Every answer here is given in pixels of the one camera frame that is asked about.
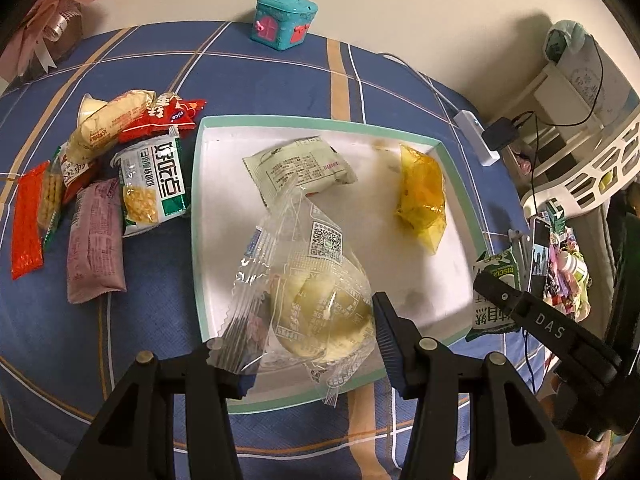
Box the dark green snack packet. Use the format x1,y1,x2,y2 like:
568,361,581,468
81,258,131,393
465,247,521,341

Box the pink snack packet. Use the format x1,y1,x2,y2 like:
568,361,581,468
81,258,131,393
66,178,127,304

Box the orange red wafer packet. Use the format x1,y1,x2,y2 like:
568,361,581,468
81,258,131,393
11,160,50,280

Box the clear bag with pastry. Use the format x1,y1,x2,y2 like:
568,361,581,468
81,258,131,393
207,180,375,405

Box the yellow snack bag with barcode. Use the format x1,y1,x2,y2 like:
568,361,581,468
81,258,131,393
396,144,447,255

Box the white green corn snack bag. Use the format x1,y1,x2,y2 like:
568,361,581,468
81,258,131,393
111,126,190,237

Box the yellow orange bread packet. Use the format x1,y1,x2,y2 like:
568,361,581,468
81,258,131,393
66,89,156,164

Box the pale green printed packet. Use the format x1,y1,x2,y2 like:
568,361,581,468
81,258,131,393
243,136,358,207

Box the red white candy packet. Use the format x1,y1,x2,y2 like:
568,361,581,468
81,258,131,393
117,92,207,144

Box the green edged cracker packet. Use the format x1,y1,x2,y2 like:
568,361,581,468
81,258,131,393
37,143,66,250

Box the red brown milk snack packet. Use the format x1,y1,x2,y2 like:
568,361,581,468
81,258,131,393
58,143,102,205

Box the pale yellow jelly cup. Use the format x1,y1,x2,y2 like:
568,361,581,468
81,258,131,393
76,93,107,127

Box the person's right hand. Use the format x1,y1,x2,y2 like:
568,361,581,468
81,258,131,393
537,373,611,480

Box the colourful toy clutter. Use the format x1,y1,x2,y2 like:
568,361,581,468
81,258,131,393
541,198,591,323

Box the blue plaid tablecloth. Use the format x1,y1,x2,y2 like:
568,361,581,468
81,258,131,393
1,22,546,472

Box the smartphone on stand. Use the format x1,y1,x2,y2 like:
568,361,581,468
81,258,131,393
509,216,551,299

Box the black power adapter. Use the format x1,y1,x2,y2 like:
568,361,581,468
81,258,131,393
482,117,518,152

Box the teal rimmed white tray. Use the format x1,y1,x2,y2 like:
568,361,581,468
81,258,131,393
190,114,492,415

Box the pink paper flower bouquet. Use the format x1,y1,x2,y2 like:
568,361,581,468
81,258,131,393
1,0,96,84

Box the teal toy house box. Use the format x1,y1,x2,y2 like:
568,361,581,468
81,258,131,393
250,0,318,51

